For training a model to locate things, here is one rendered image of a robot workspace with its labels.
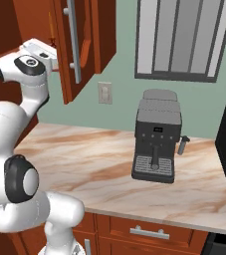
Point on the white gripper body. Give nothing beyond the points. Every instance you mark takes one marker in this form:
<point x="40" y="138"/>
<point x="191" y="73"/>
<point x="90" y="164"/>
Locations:
<point x="35" y="46"/>

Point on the black dishwasher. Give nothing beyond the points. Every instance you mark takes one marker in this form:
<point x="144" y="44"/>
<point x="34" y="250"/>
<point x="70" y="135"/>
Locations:
<point x="222" y="245"/>

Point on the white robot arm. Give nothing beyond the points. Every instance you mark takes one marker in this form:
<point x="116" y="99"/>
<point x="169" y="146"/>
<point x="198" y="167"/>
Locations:
<point x="4" y="132"/>

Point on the beige wall switch plate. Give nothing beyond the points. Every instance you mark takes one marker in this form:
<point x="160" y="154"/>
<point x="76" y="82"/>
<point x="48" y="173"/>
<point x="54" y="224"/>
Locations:
<point x="105" y="93"/>

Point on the grey-framed window with blinds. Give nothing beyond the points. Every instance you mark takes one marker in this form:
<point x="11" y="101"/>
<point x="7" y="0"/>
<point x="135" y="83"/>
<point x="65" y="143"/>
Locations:
<point x="184" y="36"/>

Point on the red-brown base cabinet door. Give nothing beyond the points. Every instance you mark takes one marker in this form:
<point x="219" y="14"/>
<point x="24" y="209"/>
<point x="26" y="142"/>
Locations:
<point x="134" y="248"/>
<point x="79" y="244"/>

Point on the red-brown wall cabinet door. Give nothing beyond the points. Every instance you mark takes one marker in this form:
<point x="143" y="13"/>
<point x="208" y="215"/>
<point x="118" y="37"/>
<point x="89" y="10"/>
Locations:
<point x="88" y="36"/>

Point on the narrow red-brown drawer front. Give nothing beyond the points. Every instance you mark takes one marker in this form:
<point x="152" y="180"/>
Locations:
<point x="86" y="223"/>

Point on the dark grey coffee machine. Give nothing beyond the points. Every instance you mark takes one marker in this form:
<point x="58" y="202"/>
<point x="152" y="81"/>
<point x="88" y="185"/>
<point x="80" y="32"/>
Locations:
<point x="157" y="132"/>

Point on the red-brown wooden drawer front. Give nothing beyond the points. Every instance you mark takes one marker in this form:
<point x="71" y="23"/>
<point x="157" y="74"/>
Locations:
<point x="117" y="229"/>

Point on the red-brown wooden wall cabinet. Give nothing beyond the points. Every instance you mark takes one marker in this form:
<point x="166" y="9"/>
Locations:
<point x="0" y="23"/>

